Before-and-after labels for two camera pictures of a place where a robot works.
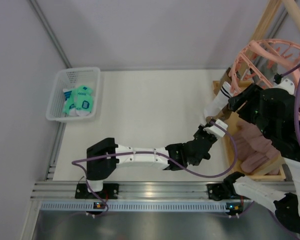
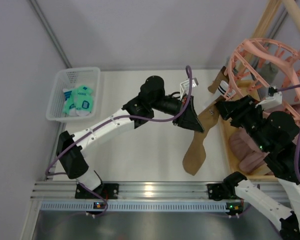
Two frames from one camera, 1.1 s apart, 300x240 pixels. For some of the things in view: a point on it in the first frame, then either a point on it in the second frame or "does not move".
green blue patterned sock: [69, 106] does not move
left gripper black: [204, 133] → [185, 112]
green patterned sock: [82, 100] does not move
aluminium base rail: [127, 191] does not move
